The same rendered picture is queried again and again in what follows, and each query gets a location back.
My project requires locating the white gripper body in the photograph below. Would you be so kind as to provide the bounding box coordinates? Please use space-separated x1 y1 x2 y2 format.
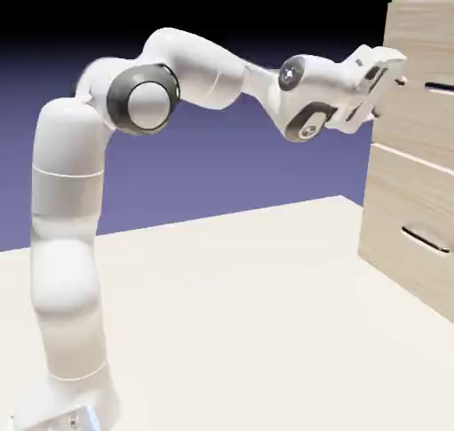
335 46 408 135

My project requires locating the light wood drawer front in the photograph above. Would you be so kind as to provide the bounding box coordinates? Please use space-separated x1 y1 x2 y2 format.
357 143 454 324
371 0 454 173

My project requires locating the light wood cabinet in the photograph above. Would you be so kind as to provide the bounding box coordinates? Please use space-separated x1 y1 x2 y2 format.
357 0 454 324

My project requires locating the dark metal drawer handle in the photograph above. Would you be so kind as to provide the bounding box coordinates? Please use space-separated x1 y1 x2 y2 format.
424 80 454 94
401 225 452 255

